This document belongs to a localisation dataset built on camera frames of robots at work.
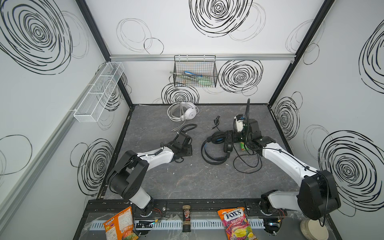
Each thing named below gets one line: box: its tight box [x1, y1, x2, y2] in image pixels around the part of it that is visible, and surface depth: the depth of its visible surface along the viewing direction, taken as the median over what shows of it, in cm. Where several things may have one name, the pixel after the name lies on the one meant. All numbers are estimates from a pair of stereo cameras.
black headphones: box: [201, 131, 234, 166], surface depth 93 cm
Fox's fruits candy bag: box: [217, 207, 258, 240], surface depth 68 cm
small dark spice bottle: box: [182, 204, 191, 233], surface depth 70 cm
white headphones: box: [167, 101, 200, 122], surface depth 111 cm
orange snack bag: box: [103, 206, 140, 240], surface depth 68 cm
